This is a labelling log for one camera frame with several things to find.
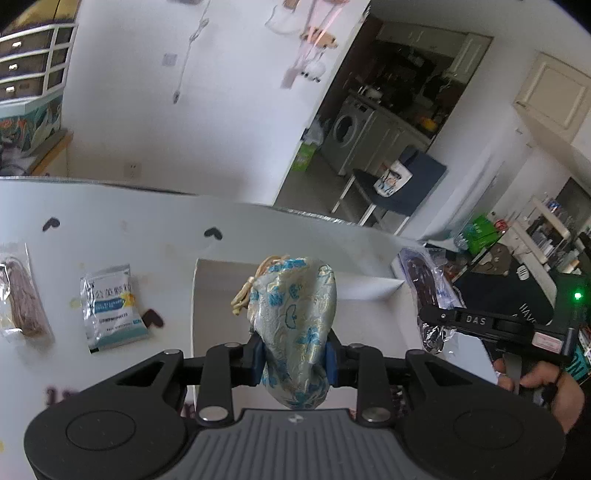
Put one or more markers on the black have a nice day board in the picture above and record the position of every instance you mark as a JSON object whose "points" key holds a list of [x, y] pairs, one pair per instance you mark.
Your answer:
{"points": [[515, 294]]}

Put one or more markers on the white washing machine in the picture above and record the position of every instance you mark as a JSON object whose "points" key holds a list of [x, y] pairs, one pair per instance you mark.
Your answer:
{"points": [[345, 134]]}

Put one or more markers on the floral blue brocade pouch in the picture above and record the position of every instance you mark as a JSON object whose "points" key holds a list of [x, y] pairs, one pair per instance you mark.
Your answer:
{"points": [[290, 302]]}

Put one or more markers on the person's right hand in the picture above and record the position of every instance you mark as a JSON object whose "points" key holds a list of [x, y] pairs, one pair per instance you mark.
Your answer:
{"points": [[560, 391]]}

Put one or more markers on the white plastic drawer unit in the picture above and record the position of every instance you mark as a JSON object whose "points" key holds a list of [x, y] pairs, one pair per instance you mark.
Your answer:
{"points": [[35, 62]]}

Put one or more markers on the green cardboard box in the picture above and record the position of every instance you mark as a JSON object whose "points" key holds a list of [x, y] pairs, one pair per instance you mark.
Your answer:
{"points": [[302, 159]]}

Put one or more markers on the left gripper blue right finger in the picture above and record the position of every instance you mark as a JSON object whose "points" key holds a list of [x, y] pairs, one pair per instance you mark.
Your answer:
{"points": [[350, 365]]}

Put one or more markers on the white blue medicine sachet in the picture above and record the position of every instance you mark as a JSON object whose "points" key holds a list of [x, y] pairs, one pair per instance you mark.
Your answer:
{"points": [[109, 309]]}

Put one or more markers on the cartoon print tote bag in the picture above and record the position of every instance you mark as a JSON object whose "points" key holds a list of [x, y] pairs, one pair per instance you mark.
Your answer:
{"points": [[393, 179]]}

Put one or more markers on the navy blue chair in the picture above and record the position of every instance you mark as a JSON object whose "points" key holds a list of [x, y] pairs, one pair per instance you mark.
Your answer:
{"points": [[401, 189]]}

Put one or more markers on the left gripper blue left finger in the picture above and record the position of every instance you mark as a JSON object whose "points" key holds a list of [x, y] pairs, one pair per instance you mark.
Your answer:
{"points": [[236, 364]]}

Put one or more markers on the colourful patterned storage box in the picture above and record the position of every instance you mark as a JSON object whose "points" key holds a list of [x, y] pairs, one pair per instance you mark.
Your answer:
{"points": [[25, 125]]}

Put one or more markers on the white sheep plush ornament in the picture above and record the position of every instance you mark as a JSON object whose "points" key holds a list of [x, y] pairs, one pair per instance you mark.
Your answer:
{"points": [[313, 71]]}

